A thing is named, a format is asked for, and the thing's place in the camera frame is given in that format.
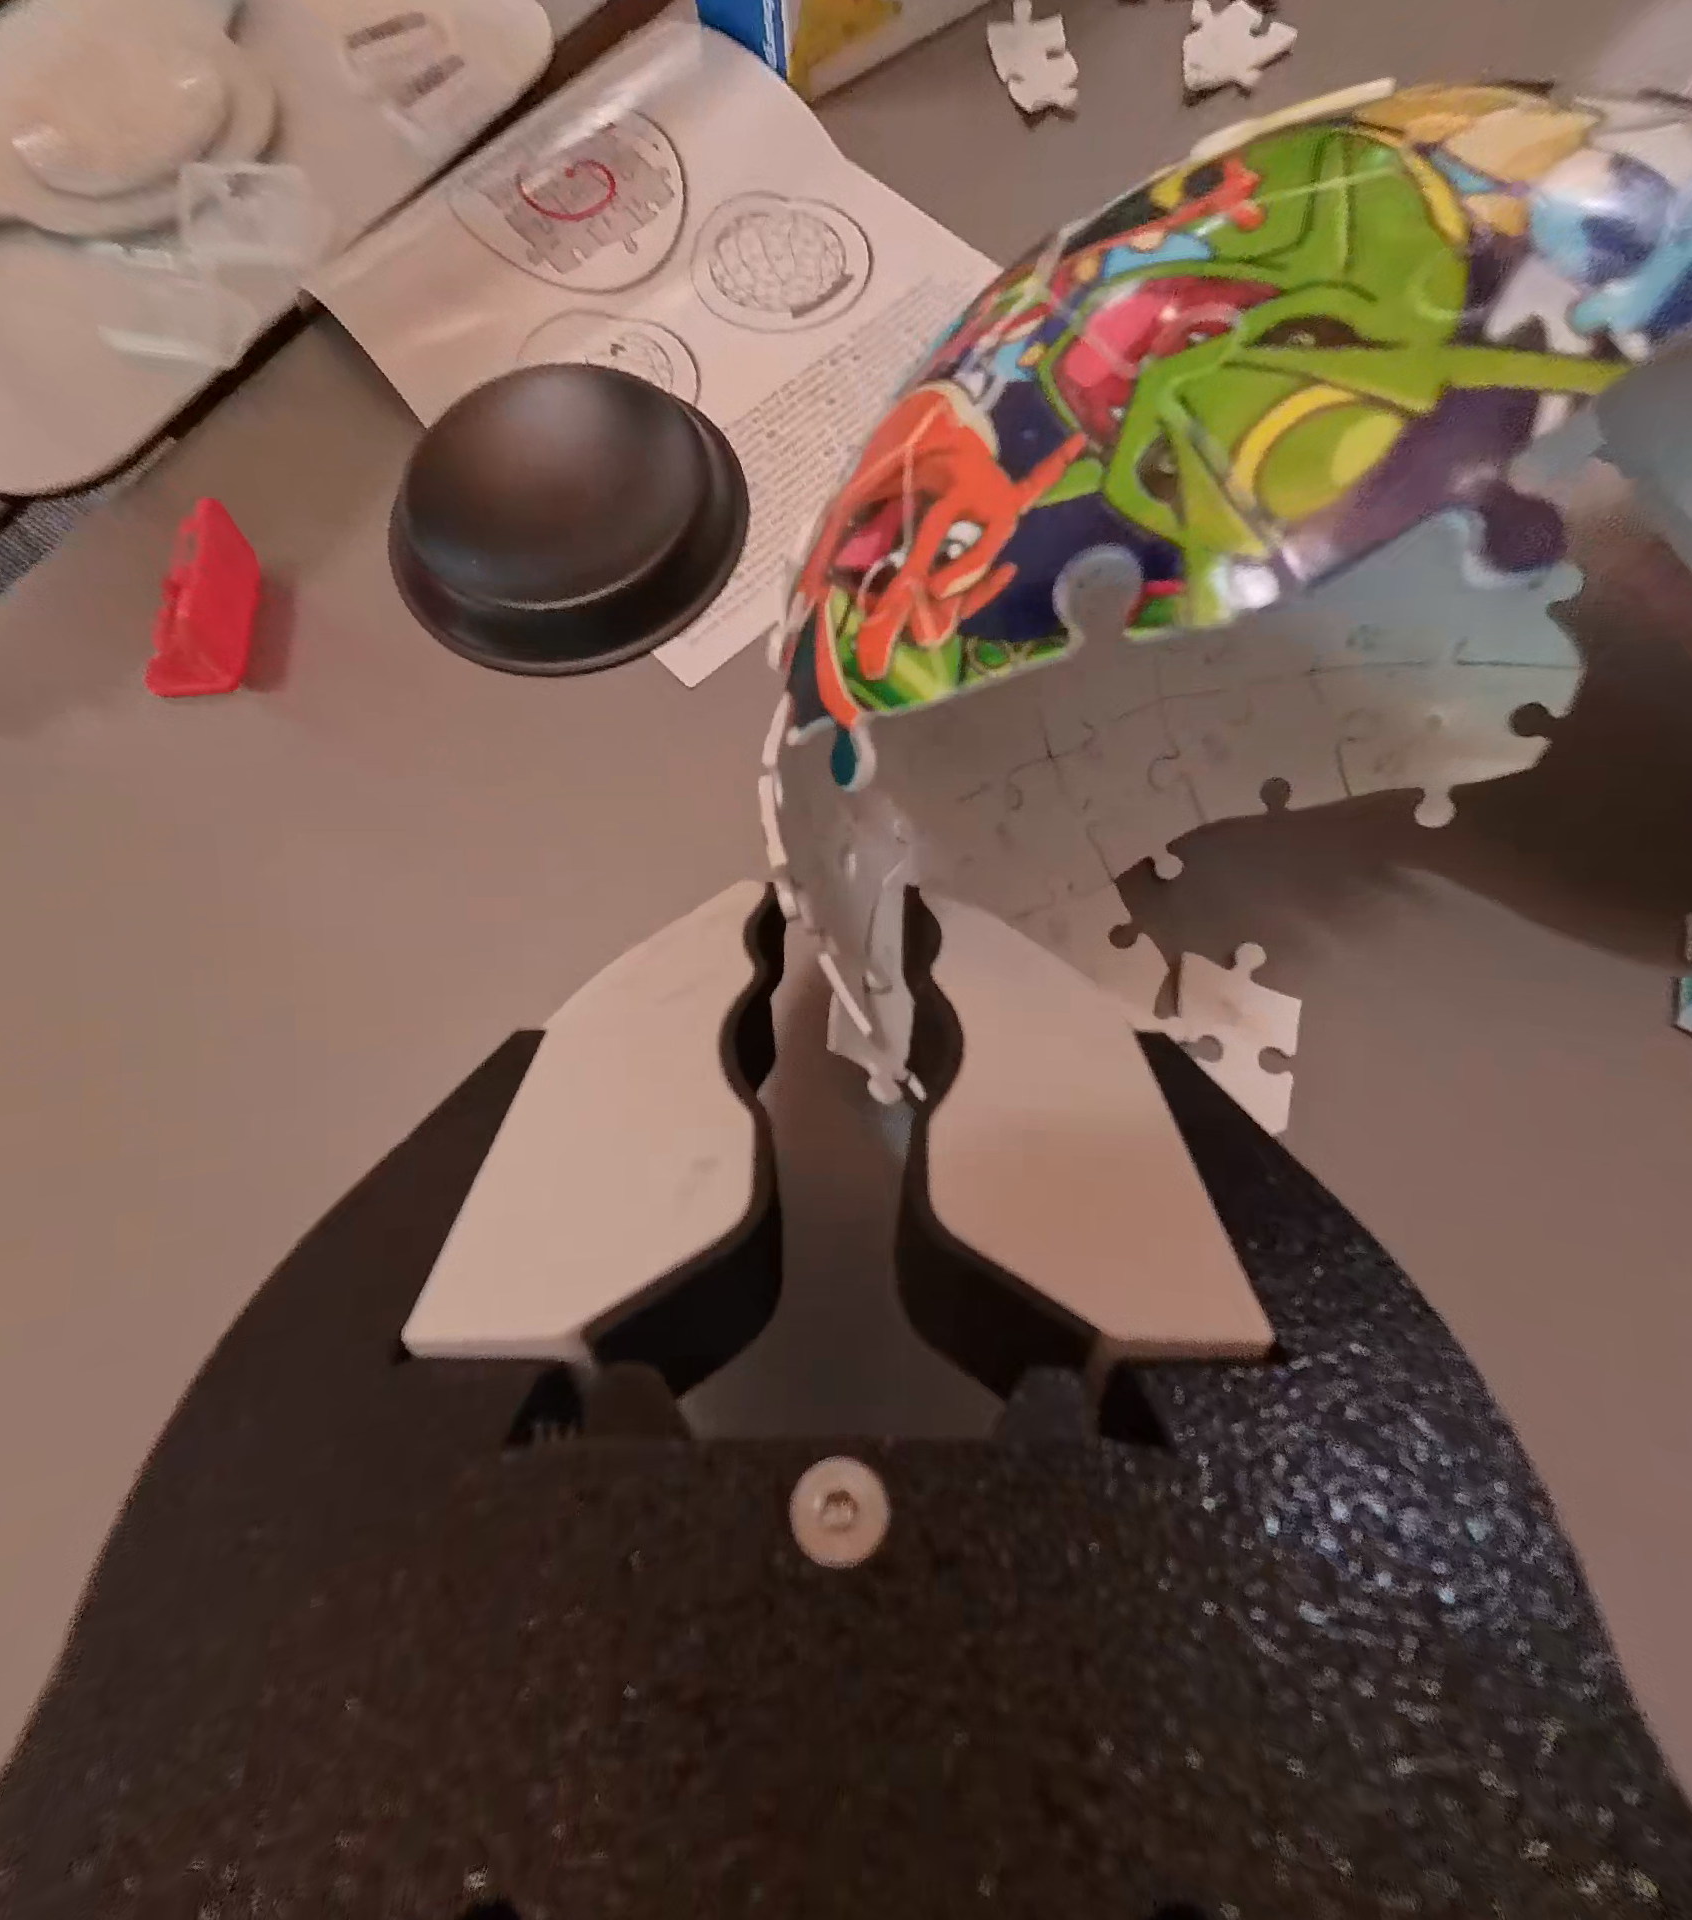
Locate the white folded instruction leaflet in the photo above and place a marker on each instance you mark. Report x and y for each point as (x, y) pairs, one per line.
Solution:
(846, 330)

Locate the partly built puzzle ball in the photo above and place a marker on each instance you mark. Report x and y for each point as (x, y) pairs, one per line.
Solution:
(1237, 451)

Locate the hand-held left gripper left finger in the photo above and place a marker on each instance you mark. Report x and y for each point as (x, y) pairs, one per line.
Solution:
(590, 1184)

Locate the small red plastic block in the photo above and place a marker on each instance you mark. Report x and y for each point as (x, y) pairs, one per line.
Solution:
(204, 601)

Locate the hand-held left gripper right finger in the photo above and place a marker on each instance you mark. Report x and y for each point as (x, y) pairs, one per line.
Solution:
(1087, 1184)

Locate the small clear plastic case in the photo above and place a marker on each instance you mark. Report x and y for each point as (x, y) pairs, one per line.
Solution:
(179, 323)
(255, 210)

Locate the blue puzzle box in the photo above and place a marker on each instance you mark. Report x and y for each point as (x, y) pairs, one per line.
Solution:
(846, 39)

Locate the round white disc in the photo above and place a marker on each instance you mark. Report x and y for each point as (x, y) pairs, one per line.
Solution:
(81, 121)

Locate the black round ball stand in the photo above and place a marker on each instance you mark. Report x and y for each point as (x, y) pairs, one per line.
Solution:
(568, 510)

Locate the white plastic tray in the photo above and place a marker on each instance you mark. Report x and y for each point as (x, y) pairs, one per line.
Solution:
(36, 361)

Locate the white loose puzzle piece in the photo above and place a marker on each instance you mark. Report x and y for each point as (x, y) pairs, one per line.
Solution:
(1237, 1034)
(1034, 60)
(1237, 44)

